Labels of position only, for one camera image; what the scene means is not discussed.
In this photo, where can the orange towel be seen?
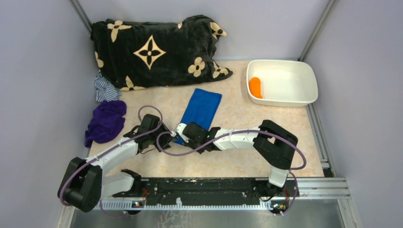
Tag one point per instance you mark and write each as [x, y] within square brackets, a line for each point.
[255, 87]

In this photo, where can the purple towel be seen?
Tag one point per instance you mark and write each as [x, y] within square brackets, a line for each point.
[107, 122]

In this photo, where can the blue towel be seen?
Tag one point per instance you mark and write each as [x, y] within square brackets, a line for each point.
[201, 108]

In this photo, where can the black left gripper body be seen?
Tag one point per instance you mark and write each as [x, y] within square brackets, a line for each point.
[153, 136]

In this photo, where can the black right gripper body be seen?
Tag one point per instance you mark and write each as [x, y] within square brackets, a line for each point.
[193, 145]

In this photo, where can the black floral blanket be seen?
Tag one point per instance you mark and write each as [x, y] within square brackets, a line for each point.
[139, 55]

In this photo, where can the blue white striped cloth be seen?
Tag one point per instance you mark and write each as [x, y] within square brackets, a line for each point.
[105, 90]

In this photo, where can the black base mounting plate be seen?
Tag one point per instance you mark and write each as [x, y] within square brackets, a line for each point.
[203, 191]

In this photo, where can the aluminium frame rail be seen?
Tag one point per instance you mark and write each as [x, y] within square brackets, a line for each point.
[320, 189]

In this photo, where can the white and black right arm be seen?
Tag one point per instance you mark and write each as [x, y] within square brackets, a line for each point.
[274, 143]

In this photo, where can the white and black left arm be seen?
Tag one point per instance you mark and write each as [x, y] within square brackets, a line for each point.
[86, 183]

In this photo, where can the white plastic basin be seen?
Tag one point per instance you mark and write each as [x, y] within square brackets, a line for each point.
[284, 83]

